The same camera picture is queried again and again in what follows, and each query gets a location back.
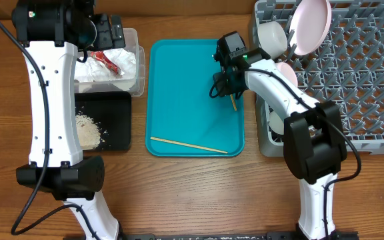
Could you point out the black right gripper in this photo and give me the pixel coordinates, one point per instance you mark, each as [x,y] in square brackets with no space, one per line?
[221,90]

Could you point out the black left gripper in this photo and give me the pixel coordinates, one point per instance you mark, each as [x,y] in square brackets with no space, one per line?
[106,39]

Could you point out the wooden chopstick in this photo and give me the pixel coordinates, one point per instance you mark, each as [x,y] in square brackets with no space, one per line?
[188,145]
[233,102]

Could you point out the red snack wrapper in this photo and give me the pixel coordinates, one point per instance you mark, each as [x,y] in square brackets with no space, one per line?
[101,57]

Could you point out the white napkin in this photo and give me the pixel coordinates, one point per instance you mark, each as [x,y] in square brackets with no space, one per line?
[93,71]

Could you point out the small pink bowl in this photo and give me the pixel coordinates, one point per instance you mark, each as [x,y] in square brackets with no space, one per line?
[288,72]

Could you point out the grey bowl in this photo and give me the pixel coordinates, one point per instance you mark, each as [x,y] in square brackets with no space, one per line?
[272,38]

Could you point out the white paper cup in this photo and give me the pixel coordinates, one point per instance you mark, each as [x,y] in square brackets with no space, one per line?
[275,123]

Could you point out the large pink plate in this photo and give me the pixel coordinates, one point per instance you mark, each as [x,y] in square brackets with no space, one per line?
[310,25]

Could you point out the pile of rice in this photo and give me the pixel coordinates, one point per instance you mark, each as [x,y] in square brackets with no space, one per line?
[89,132]

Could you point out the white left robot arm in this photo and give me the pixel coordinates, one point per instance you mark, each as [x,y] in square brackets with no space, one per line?
[54,36]

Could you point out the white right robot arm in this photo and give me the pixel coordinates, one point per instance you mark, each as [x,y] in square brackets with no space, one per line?
[313,141]

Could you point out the grey dishwasher rack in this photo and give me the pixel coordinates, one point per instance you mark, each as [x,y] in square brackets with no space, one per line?
[348,68]

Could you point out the clear plastic bin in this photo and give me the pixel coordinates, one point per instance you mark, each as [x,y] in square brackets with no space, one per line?
[132,45]

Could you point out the teal serving tray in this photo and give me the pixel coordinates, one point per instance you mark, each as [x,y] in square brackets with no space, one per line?
[179,107]

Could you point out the black plastic tray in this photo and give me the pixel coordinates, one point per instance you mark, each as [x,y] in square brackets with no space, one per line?
[113,111]

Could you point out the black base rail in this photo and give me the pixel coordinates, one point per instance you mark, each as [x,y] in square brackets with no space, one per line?
[273,235]

